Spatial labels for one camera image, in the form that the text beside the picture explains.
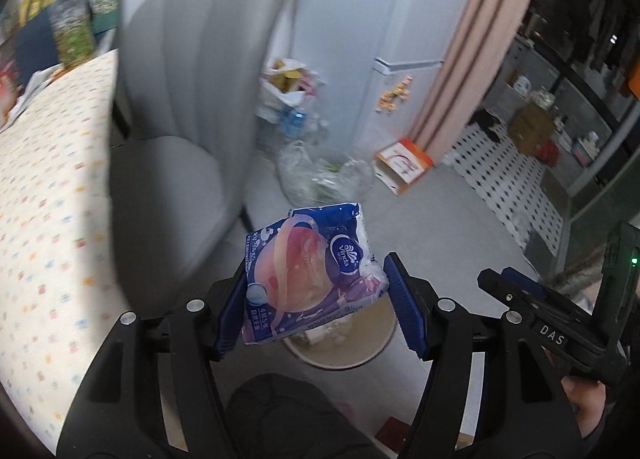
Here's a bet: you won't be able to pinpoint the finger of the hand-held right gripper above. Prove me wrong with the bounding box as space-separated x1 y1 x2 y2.
476 267 547 326
502 266 567 298

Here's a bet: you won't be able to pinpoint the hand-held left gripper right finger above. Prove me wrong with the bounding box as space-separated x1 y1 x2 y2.
382 253 587 459

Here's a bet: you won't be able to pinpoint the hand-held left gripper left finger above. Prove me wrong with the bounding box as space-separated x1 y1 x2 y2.
55 259 251 459

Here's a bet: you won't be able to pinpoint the white round waste bin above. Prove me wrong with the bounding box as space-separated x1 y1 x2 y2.
282 296 398 371

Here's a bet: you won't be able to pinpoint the purple tissue packet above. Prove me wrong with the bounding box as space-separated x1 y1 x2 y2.
240 200 390 346

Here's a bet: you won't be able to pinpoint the person's right hand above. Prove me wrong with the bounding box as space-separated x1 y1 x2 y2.
562 375 609 435

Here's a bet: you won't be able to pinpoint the person's leg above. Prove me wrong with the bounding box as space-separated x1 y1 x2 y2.
227 373 381 459

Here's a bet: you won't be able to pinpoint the red bag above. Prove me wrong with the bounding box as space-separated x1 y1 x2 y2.
535 142 560 169

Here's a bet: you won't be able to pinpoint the orange and white cardboard box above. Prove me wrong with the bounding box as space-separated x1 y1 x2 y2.
375 139 435 196

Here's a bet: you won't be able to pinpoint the brown cardboard box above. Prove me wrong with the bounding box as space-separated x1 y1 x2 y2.
507 104 556 156

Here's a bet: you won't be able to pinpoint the clear plastic bag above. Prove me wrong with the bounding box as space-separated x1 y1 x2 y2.
277 139 376 205

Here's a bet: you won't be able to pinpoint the black shoes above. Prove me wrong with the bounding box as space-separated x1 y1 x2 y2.
472 109 506 142

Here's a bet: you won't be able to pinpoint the cluttered storage shelf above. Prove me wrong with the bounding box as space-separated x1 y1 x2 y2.
500 14 640 190

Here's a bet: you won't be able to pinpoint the blue label plastic bottles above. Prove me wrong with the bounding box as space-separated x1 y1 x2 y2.
280 106 308 137

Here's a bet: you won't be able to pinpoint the floral tablecloth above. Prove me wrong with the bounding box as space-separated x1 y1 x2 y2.
0 49 131 440

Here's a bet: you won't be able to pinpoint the golden fridge decoration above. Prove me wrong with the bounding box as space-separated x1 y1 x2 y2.
377 76 415 114

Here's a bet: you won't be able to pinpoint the grey upholstered chair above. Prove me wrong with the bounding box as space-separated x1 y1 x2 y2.
107 0 296 320

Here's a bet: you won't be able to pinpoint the white plastic bag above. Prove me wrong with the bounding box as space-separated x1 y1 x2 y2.
257 58 326 122

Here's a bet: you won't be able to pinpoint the pink curtain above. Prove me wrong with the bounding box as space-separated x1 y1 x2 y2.
412 0 546 162

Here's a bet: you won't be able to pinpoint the white refrigerator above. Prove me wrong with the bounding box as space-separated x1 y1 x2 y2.
372 0 488 150

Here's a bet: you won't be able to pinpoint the white paper sheet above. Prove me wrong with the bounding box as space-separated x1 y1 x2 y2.
7 66 63 127

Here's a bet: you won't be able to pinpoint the green patterned bag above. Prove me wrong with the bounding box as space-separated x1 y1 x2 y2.
50 0 96 67

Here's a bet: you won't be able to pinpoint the navy lunch bag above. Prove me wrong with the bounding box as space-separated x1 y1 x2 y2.
15 0 68 85

